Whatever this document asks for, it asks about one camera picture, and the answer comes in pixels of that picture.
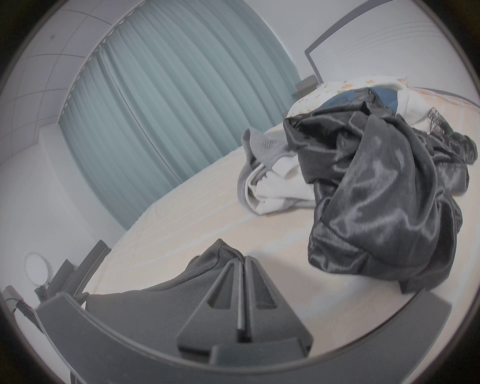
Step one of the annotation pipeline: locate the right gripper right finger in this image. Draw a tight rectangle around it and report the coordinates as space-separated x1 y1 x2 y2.
243 256 314 356

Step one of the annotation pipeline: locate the round white mirror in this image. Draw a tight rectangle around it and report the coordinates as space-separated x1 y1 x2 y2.
24 251 52 290

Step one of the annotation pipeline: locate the white printed pillow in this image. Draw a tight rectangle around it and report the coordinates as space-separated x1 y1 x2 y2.
287 75 408 118

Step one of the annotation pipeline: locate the grey bedside table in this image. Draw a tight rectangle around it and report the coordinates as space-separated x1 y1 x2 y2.
294 75 320 95

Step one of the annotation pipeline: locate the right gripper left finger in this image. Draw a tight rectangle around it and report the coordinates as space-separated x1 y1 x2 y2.
176 258 243 363

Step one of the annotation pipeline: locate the black T-shirt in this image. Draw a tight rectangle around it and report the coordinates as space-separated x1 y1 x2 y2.
80 238 247 331

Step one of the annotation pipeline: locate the blue-green curtain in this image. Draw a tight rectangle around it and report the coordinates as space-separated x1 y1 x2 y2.
98 0 303 185
58 47 181 232

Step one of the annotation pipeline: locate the dark grey chest of drawers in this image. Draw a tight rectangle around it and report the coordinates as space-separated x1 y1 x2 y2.
73 240 112 299

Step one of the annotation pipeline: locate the pile of clothes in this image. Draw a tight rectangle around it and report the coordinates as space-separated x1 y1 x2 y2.
237 88 479 295

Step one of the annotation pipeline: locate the bed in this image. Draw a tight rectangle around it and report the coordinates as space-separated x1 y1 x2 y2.
88 0 480 359

